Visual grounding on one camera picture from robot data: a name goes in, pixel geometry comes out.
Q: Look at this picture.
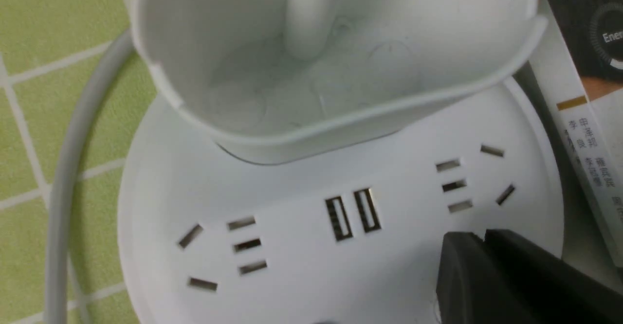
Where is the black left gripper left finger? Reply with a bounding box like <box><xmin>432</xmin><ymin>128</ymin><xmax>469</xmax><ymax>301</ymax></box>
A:
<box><xmin>436</xmin><ymin>232</ymin><xmax>539</xmax><ymax>324</ymax></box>

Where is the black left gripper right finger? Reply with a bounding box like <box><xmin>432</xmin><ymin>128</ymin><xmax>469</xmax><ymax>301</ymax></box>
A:
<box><xmin>485</xmin><ymin>229</ymin><xmax>623</xmax><ymax>324</ymax></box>

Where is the white desk lamp with sockets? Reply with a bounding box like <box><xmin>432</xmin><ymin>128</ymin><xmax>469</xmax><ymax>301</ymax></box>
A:
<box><xmin>117</xmin><ymin>0</ymin><xmax>565</xmax><ymax>324</ymax></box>

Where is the self-driving book white cover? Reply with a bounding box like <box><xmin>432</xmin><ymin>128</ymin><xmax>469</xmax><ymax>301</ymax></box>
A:
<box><xmin>530</xmin><ymin>0</ymin><xmax>623</xmax><ymax>270</ymax></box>

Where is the green checkered tablecloth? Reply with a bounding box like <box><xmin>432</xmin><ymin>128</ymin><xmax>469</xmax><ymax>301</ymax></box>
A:
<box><xmin>0</xmin><ymin>0</ymin><xmax>156</xmax><ymax>324</ymax></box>

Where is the white lamp power cable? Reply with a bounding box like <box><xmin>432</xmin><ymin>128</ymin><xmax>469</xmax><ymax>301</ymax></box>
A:
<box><xmin>43</xmin><ymin>28</ymin><xmax>136</xmax><ymax>324</ymax></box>

